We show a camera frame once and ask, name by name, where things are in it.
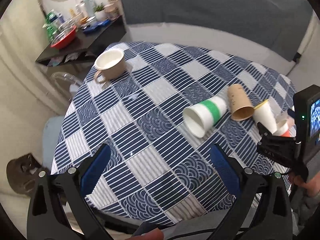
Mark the transparent plastic chair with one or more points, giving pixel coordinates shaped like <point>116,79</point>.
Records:
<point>66,83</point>

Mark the dark side table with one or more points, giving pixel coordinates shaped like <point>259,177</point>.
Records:
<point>85,48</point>

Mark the beige ceramic mug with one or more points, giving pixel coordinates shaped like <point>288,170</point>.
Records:
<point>110,65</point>

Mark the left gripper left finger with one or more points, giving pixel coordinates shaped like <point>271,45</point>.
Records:
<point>79,182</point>

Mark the dark grey sofa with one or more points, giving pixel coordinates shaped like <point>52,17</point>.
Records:
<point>278,25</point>

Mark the white cup orange band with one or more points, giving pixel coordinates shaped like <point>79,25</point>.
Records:
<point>283,127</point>

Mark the operator right hand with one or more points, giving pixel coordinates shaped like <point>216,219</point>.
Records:
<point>311,186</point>

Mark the white pump bottle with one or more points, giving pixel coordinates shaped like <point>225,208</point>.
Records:
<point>89,7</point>

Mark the white cup green band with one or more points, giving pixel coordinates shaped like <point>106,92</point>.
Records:
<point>201,117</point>

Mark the green plastic bottle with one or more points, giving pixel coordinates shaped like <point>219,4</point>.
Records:
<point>51,29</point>

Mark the red bowl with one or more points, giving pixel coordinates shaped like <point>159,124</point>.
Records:
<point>64,38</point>

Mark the white cup yellow rim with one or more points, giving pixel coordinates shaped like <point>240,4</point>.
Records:
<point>263,114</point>

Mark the small potted plant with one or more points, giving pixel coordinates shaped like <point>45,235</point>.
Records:
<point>100,13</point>

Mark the blue tray on table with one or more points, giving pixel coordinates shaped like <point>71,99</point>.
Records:
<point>91,28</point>

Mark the blue white patterned tablecloth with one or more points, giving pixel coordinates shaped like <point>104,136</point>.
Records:
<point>158,171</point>

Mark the brown bag on floor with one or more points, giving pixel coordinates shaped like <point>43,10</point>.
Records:
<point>21,174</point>

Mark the white cup pink hearts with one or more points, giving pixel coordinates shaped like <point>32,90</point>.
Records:
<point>285,116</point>

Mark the brown kraft paper cup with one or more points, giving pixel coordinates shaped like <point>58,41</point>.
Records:
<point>240,105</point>

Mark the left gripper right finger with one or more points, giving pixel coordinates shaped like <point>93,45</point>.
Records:
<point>243,183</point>

